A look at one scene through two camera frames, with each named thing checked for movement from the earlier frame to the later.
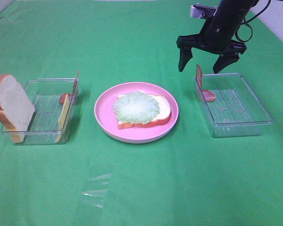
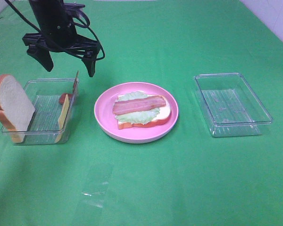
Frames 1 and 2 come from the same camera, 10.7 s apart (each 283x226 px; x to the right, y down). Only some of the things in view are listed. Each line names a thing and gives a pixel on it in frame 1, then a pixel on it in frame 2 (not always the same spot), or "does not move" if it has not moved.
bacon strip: (208, 95) → (121, 106)
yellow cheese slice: (62, 118) does not move
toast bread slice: (164, 116) does not move
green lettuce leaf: (136, 107) does not move
